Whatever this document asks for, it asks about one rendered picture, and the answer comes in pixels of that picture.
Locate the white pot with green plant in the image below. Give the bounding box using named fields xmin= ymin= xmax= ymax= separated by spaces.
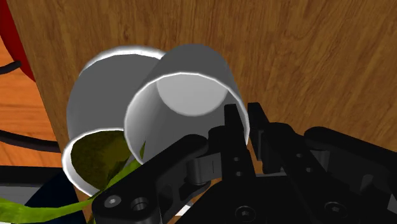
xmin=0 ymin=45 xmax=167 ymax=224

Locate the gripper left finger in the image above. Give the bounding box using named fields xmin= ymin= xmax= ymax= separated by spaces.
xmin=91 ymin=104 xmax=258 ymax=224

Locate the white cup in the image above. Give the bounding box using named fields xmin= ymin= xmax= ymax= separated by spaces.
xmin=123 ymin=43 xmax=251 ymax=165

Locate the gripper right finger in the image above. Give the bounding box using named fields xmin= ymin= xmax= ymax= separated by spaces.
xmin=247 ymin=102 xmax=397 ymax=224

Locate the red rounded object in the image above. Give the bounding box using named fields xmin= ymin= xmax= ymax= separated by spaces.
xmin=0 ymin=0 xmax=36 ymax=82

